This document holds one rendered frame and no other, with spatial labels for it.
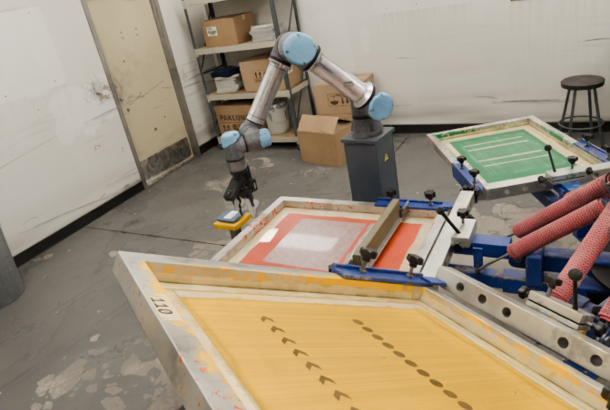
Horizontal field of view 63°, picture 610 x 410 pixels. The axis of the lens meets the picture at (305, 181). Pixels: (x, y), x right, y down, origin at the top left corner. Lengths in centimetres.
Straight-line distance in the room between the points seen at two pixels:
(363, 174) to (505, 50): 333
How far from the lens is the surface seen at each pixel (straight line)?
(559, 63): 539
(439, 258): 163
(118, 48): 581
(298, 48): 191
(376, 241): 176
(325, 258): 186
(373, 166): 226
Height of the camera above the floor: 194
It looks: 23 degrees down
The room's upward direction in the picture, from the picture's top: 11 degrees counter-clockwise
